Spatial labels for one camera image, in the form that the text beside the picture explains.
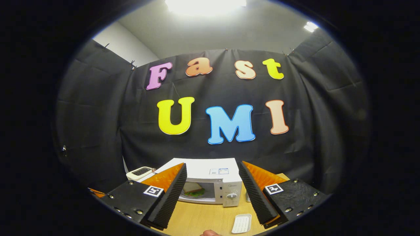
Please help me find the white toaster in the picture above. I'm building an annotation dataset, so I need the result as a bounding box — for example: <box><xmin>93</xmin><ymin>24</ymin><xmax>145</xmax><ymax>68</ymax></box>
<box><xmin>126</xmin><ymin>167</ymin><xmax>157</xmax><ymax>181</ymax></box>

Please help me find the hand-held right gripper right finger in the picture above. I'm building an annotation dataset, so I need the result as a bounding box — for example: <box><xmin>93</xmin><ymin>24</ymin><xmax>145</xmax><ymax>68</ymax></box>
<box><xmin>239</xmin><ymin>161</ymin><xmax>330</xmax><ymax>229</ymax></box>

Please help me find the white microwave oven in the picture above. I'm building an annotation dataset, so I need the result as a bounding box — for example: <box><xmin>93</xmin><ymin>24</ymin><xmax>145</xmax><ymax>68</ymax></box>
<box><xmin>136</xmin><ymin>158</ymin><xmax>243</xmax><ymax>207</ymax></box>

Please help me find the small white tray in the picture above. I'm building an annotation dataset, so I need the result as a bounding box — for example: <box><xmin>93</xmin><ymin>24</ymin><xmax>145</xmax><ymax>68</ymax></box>
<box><xmin>231</xmin><ymin>214</ymin><xmax>252</xmax><ymax>234</ymax></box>

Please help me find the black backdrop cloth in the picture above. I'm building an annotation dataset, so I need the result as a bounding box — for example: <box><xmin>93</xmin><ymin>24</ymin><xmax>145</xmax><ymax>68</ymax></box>
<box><xmin>54</xmin><ymin>31</ymin><xmax>371</xmax><ymax>197</ymax></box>

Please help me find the large ceiling light panel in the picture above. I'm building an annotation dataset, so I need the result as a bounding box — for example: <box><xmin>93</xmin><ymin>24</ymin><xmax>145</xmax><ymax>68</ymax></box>
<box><xmin>164</xmin><ymin>0</ymin><xmax>247</xmax><ymax>17</ymax></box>

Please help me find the sandwich with lettuce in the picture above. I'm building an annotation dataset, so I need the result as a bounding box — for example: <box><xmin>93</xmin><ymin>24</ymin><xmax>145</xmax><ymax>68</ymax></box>
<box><xmin>182</xmin><ymin>182</ymin><xmax>206</xmax><ymax>198</ymax></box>

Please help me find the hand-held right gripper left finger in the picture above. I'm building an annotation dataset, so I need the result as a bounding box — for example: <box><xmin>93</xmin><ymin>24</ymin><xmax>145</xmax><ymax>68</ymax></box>
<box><xmin>98</xmin><ymin>163</ymin><xmax>188</xmax><ymax>230</ymax></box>

